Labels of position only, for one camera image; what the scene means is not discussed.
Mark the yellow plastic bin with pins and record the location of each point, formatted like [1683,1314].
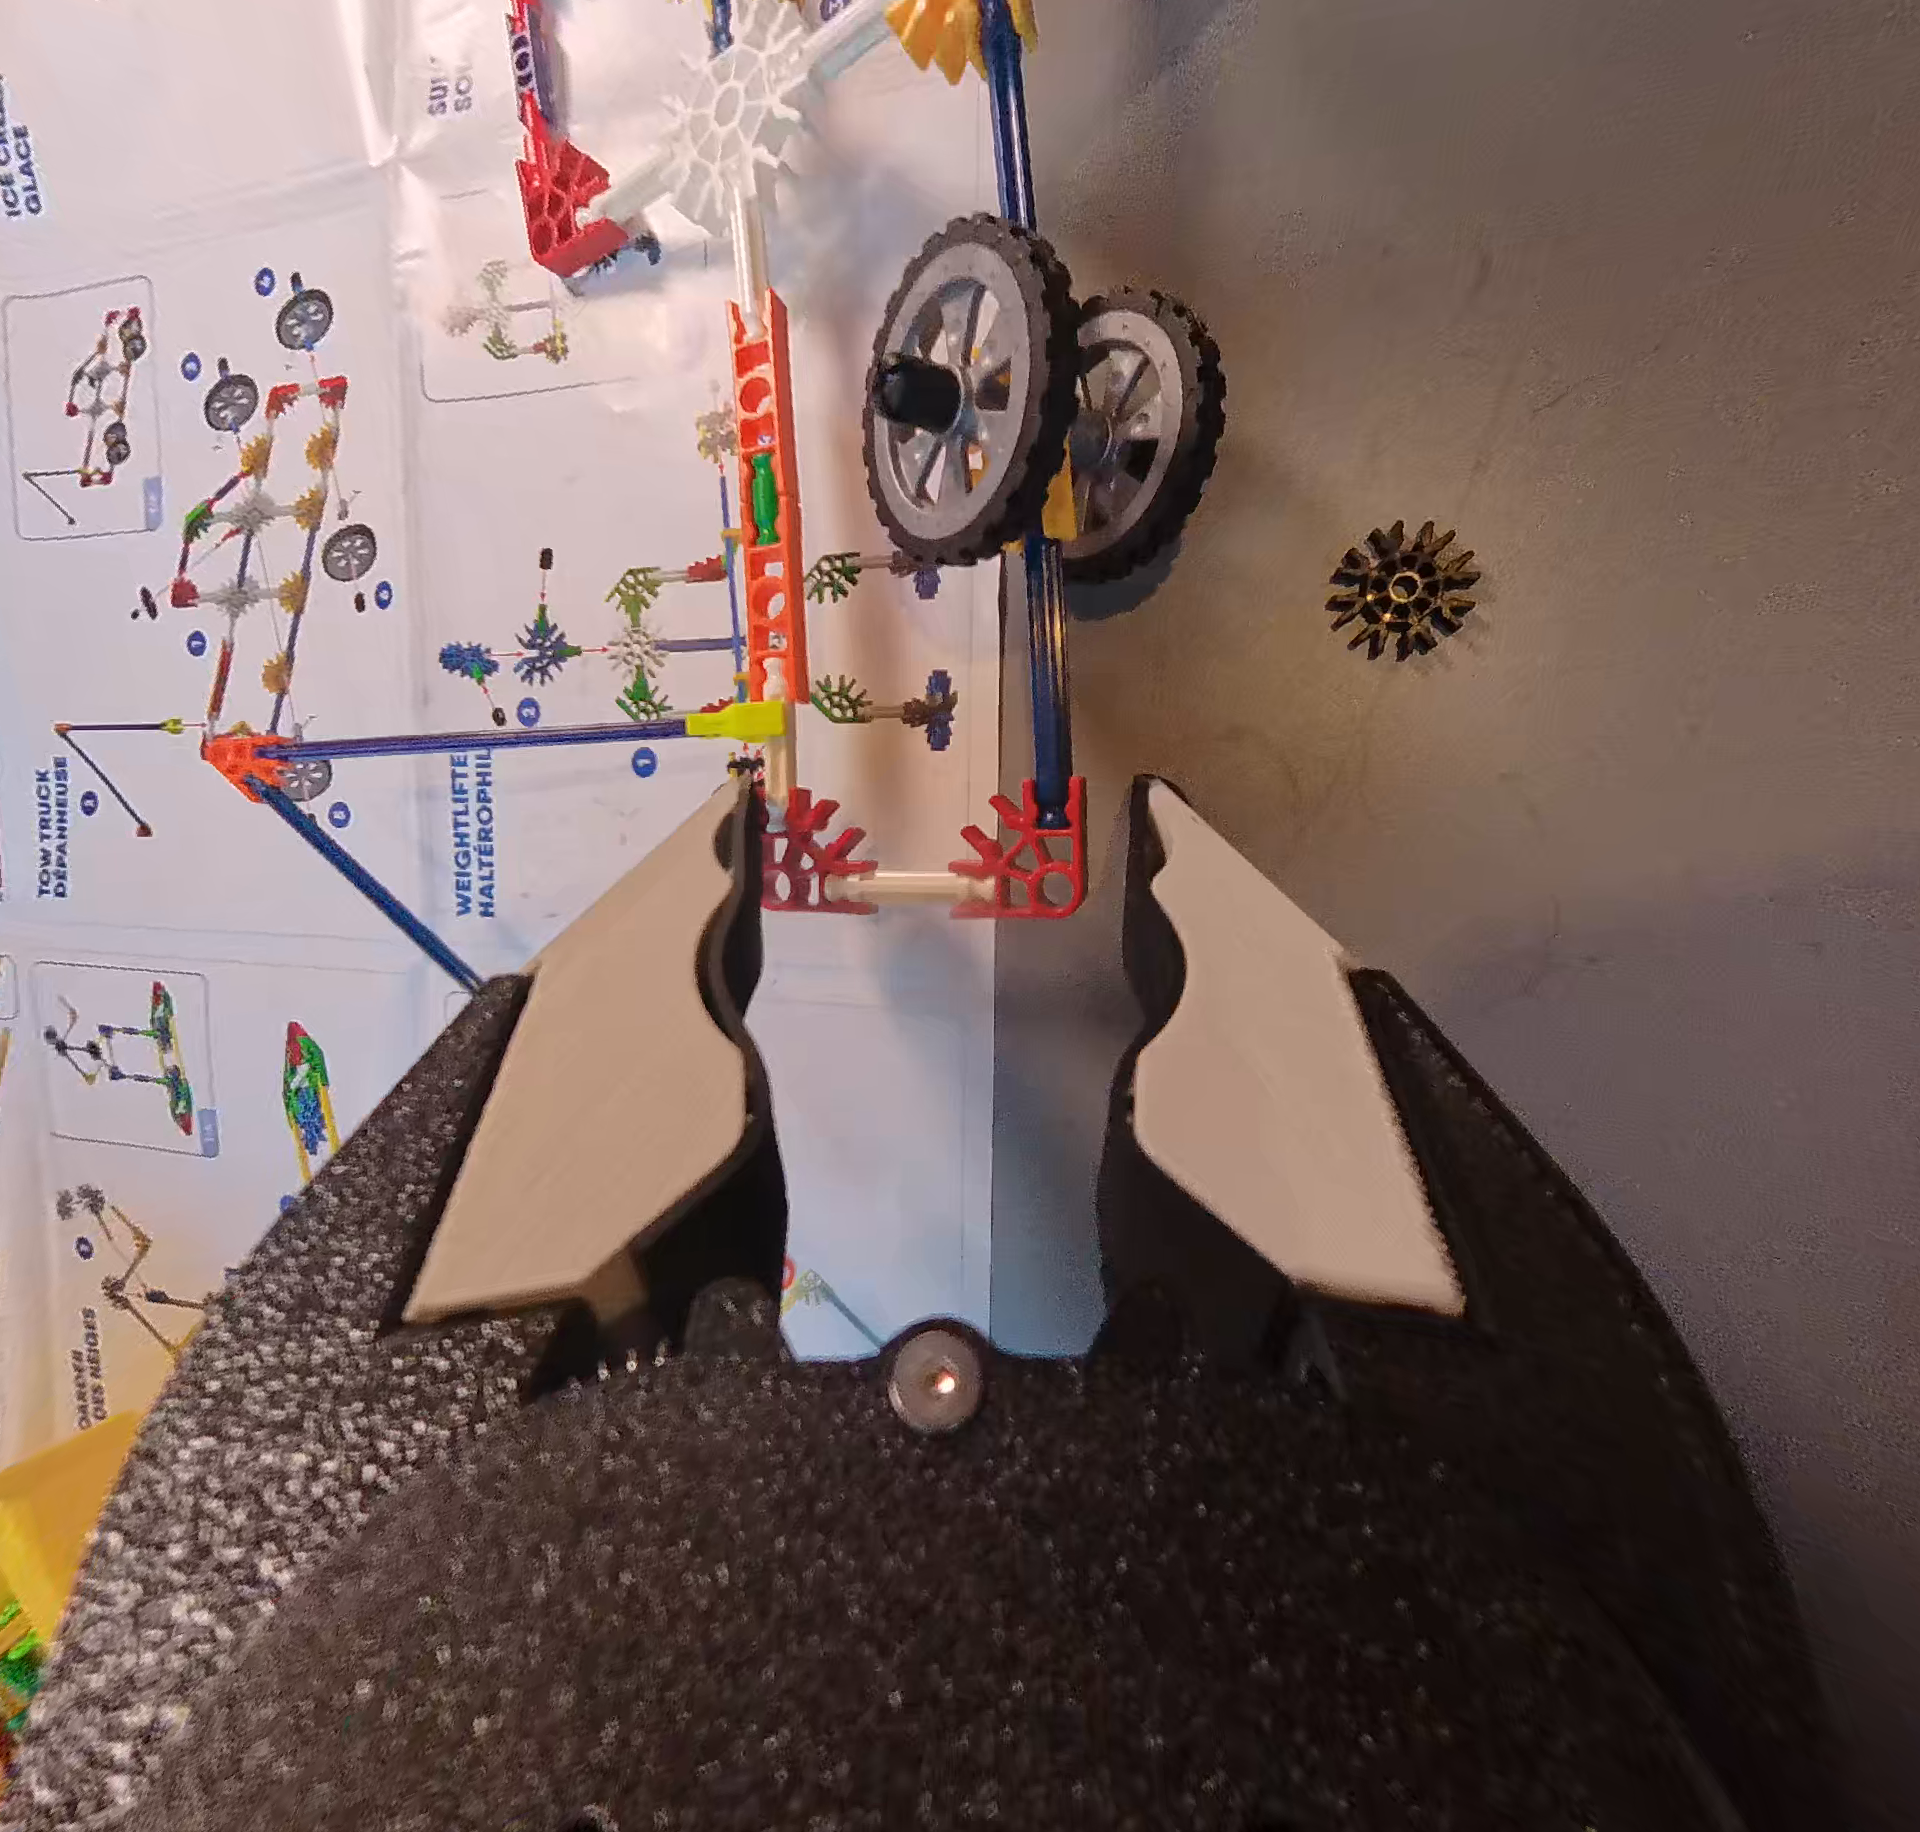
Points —
[46,1532]

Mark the white instruction sheet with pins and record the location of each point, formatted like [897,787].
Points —
[301,363]

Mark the black snowflake connector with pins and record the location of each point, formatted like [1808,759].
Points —
[1401,595]

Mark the grey desk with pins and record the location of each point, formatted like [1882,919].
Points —
[1501,273]

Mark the blue rods with orange connector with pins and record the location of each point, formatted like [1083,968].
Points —
[240,766]

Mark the colourful rod and connector model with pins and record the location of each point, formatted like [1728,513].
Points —
[766,482]

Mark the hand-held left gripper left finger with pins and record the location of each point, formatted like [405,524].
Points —
[586,1112]

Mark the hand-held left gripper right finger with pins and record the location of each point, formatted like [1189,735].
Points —
[1290,1112]

